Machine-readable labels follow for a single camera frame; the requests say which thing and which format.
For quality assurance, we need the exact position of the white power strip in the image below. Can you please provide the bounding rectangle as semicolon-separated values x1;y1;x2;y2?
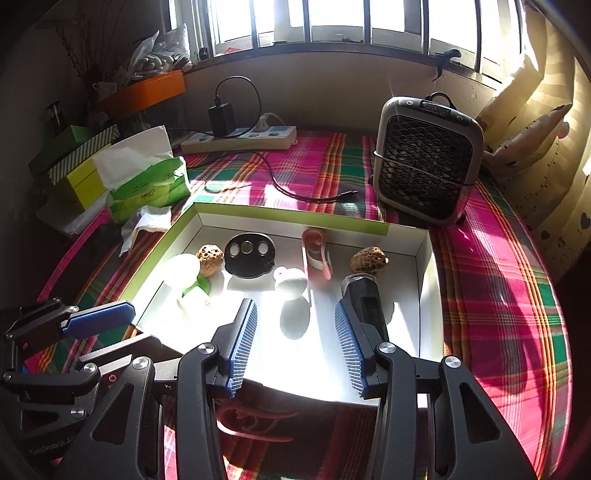
180;126;297;154

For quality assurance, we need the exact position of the striped box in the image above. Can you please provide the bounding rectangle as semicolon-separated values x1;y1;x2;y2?
28;125;120;185

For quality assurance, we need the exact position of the black charger with cable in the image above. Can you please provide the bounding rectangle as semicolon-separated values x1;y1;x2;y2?
165;75;360;204

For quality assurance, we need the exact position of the yellow green box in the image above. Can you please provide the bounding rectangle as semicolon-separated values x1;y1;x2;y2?
48;156;106;211

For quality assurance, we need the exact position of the crumpled white tissue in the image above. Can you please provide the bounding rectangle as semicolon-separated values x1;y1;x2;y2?
119;205;171;257

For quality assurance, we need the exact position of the plaid pink green cloth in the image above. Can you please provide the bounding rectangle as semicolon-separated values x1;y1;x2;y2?
26;131;572;479

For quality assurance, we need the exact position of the black rectangular device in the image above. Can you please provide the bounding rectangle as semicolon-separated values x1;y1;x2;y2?
341;273;389;341

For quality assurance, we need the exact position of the black round disc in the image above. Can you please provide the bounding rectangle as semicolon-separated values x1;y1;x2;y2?
224;232;276;279

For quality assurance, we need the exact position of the white green round stand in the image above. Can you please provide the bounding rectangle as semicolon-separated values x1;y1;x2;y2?
163;253;211;313

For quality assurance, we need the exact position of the green tissue pack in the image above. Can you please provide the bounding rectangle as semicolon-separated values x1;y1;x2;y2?
92;126;189;224

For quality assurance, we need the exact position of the white green cardboard box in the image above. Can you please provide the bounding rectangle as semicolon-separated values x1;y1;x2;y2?
123;203;443;403

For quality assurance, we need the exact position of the small white desk fan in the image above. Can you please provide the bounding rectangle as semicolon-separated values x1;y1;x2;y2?
372;92;484;225

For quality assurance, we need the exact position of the orange box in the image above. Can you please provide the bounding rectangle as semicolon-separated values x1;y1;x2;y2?
96;71;185;121

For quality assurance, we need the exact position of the brown walnut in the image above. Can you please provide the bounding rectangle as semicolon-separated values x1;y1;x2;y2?
195;244;224;278
349;246;389;274

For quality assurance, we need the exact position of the white egg shaped object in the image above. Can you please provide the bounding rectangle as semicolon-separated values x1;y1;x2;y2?
273;266;308;301

